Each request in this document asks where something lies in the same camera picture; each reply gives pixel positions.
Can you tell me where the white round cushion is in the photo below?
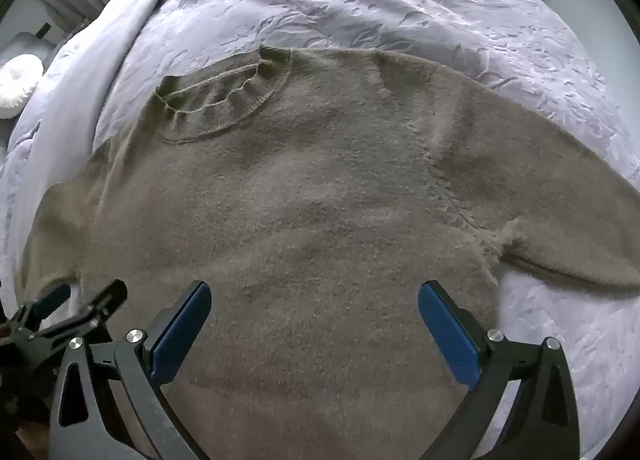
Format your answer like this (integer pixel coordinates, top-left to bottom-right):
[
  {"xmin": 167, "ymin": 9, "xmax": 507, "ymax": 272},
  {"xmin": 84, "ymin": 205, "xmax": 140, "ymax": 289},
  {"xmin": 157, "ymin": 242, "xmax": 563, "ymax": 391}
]
[{"xmin": 0, "ymin": 54, "xmax": 43, "ymax": 120}]

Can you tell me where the grey quilted pad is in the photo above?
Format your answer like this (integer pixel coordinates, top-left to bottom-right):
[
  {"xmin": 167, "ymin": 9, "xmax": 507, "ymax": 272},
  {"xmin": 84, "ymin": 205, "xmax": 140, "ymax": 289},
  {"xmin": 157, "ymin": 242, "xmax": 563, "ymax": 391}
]
[{"xmin": 0, "ymin": 30, "xmax": 57, "ymax": 72}]

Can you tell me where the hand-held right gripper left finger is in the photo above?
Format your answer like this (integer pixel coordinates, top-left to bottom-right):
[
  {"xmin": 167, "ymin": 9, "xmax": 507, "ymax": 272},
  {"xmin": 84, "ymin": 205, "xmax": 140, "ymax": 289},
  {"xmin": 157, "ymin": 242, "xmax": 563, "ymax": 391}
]
[{"xmin": 47, "ymin": 281, "xmax": 213, "ymax": 460}]

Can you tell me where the grey embossed blanket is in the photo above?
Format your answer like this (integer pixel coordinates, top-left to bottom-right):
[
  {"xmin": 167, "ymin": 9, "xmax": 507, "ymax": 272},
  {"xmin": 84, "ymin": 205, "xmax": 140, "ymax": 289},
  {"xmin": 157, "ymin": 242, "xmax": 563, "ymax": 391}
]
[{"xmin": 0, "ymin": 0, "xmax": 640, "ymax": 460}]

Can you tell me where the brown knit sweater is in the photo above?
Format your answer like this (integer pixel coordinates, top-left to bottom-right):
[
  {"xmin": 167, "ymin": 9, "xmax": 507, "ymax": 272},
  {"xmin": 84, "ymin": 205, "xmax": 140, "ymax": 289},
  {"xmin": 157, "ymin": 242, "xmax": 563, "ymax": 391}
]
[{"xmin": 14, "ymin": 46, "xmax": 640, "ymax": 460}]

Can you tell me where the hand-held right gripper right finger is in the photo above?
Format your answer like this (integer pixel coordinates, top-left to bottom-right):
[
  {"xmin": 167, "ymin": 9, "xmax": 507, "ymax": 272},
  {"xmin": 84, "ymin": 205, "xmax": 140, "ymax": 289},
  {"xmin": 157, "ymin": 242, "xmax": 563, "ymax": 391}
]
[{"xmin": 417, "ymin": 280, "xmax": 583, "ymax": 460}]

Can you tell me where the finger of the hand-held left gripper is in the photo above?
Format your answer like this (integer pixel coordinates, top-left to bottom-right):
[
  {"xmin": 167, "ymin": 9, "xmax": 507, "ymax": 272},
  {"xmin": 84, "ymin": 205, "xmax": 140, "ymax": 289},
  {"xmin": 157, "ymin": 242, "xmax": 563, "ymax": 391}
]
[
  {"xmin": 27, "ymin": 280, "xmax": 128, "ymax": 347},
  {"xmin": 12, "ymin": 282, "xmax": 73, "ymax": 336}
]

